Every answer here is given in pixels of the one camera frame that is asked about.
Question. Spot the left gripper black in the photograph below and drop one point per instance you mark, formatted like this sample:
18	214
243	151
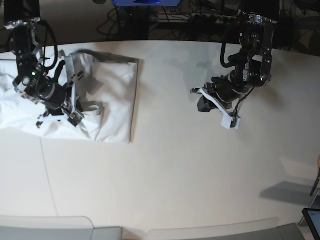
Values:
225	91

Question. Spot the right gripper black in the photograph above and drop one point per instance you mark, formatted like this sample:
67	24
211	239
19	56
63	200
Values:
56	98

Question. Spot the white T-shirt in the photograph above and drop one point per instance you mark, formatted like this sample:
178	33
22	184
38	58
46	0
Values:
107	92

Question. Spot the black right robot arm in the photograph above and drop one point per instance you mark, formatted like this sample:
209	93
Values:
35	81

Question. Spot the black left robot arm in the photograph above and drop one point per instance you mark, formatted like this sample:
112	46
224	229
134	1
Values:
256	22

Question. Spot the blue box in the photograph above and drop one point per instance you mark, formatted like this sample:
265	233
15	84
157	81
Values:
127	3

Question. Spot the black tripod leg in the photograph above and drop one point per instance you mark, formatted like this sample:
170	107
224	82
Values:
317	180

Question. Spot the grey chair left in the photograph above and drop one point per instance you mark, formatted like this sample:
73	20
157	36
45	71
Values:
55	228

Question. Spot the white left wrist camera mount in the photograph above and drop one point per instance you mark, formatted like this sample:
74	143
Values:
230	120

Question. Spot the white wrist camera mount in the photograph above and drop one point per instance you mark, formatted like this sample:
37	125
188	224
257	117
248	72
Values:
230	120
64	73

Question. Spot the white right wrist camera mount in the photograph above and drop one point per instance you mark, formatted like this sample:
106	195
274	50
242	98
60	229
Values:
64	73

